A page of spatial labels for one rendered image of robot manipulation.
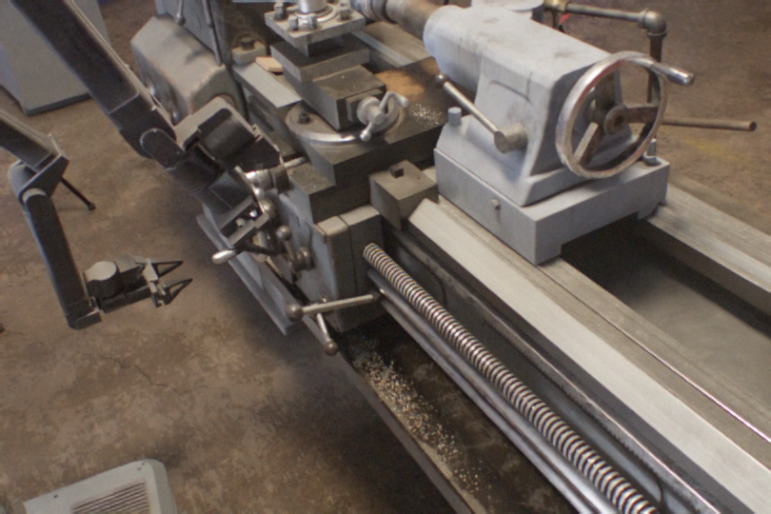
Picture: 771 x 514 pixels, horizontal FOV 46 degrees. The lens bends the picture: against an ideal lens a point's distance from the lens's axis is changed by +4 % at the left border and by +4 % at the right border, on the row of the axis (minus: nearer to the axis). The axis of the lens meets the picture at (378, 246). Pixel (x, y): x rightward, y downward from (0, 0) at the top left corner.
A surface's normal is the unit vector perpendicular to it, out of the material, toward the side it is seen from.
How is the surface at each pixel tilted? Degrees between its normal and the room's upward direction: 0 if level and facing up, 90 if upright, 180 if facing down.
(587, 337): 36
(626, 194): 90
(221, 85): 90
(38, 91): 90
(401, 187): 0
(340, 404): 0
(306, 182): 0
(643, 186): 90
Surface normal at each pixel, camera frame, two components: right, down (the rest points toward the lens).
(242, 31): 0.49, 0.47
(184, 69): -0.54, -0.50
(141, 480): -0.10, -0.81
